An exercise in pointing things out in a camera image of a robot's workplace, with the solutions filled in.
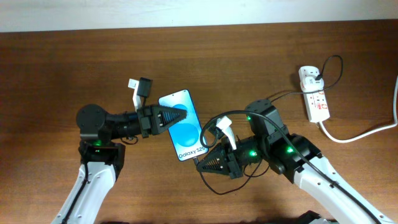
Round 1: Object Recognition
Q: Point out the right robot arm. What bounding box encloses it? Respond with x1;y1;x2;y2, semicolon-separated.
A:
195;99;393;223

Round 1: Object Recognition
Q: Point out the right camera black cable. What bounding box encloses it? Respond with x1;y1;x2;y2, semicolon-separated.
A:
199;110;383;224

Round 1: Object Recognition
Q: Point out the left camera black cable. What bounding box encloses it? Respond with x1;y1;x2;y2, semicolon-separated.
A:
60;96;149;224

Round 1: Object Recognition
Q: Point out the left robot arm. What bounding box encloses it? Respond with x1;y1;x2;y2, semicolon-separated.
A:
53;104;187;224

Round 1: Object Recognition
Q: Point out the camera black cable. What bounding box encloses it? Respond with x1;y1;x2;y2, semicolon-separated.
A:
60;96;149;224
199;110;383;224

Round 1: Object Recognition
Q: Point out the black charging cable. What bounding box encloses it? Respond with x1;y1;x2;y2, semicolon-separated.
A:
192;55;344;196

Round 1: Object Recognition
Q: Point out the white power strip cord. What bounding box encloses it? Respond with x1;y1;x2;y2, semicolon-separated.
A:
317;74;398;144

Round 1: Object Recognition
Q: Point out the white power strip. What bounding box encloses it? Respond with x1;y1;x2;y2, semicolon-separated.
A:
298;66;330;123

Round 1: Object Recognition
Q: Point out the blue Samsung Galaxy smartphone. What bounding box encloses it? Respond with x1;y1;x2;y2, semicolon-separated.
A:
158;89;208;161

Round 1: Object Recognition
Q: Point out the white charger adapter plug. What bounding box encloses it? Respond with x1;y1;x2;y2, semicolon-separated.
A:
300;77;324;93

